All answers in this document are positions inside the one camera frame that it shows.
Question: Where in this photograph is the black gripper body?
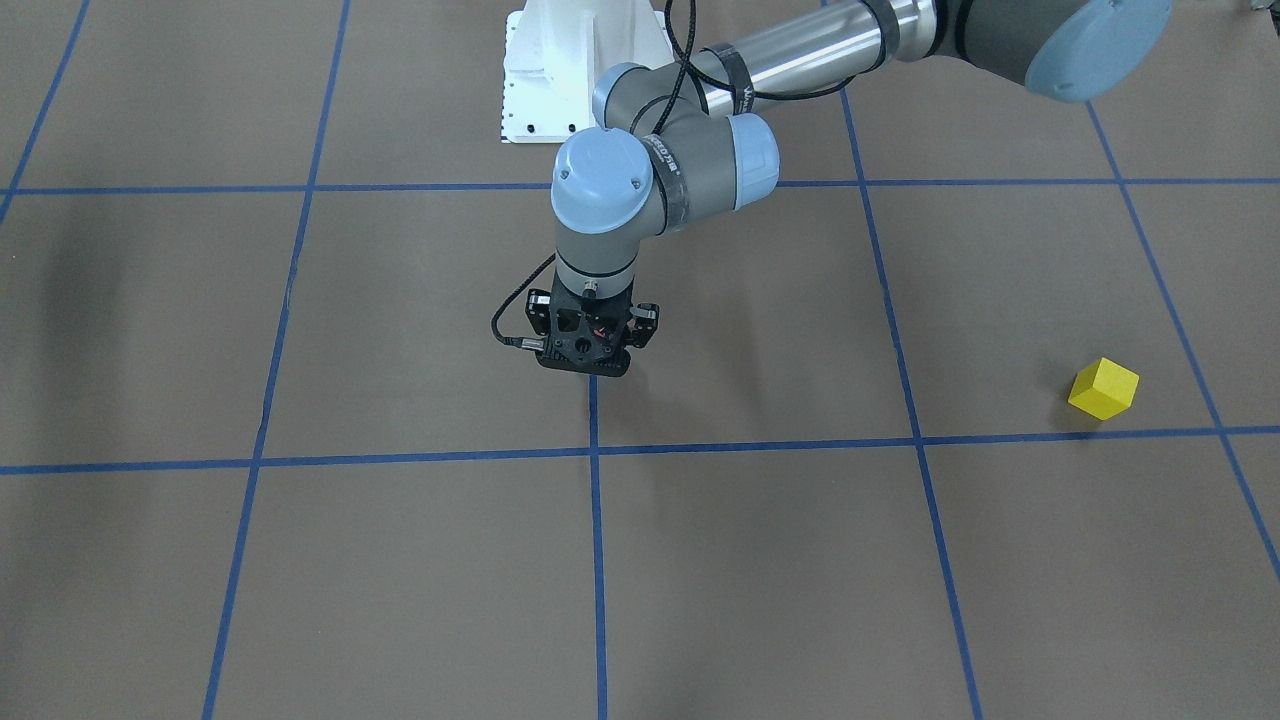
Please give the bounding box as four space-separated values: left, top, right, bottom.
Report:
526 281 660 378

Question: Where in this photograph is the yellow wooden cube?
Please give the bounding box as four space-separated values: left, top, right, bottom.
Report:
1068 357 1140 421

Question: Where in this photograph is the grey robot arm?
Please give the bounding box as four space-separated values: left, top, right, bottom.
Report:
492 1 1172 377

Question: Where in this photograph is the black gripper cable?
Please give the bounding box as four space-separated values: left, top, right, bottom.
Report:
490 0 861 351

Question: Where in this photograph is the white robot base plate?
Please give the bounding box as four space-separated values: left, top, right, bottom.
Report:
500 1 673 143

